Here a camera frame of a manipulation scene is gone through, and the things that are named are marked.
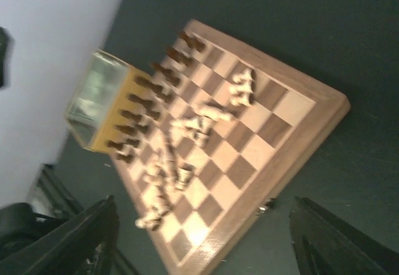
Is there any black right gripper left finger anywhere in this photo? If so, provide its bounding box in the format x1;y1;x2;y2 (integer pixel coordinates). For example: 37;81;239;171
1;196;119;274

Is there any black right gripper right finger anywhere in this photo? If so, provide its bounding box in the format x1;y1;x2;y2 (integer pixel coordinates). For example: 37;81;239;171
289;196;390;274

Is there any left metal tray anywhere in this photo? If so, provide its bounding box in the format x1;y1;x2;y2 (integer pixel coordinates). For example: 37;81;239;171
65;50;131;153

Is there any wooden chess board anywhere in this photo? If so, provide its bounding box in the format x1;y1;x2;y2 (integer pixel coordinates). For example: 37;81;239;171
108;20;350;274

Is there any dark pawn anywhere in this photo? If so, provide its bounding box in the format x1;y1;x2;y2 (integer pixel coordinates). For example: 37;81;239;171
166;47;193;67
134;75;173;103
151;62;180;87
178;31;206;52

